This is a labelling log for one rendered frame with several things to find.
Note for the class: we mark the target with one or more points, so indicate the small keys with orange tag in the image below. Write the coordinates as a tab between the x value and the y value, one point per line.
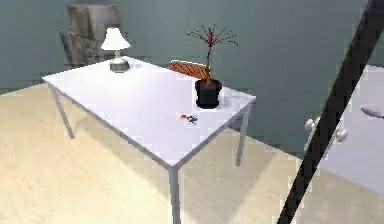
191	118

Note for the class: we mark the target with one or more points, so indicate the white table lamp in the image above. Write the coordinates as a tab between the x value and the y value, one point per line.
115	40

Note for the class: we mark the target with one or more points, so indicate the orange striped oblong object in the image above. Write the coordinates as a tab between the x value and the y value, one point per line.
188	69

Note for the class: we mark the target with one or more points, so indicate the grey armchair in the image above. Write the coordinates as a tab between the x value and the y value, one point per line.
85	26

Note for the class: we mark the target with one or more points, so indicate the white flat furniture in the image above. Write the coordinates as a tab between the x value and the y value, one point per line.
363	150

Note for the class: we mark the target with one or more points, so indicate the white round door knob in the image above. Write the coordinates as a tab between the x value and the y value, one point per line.
310	124
342	135

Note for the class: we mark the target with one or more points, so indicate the red plant in black pot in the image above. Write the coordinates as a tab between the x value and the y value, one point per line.
208	95

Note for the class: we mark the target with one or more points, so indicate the black room door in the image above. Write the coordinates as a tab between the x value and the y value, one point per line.
333	110

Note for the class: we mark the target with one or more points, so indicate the white metal-legged table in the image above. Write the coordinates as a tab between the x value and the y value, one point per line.
133	96

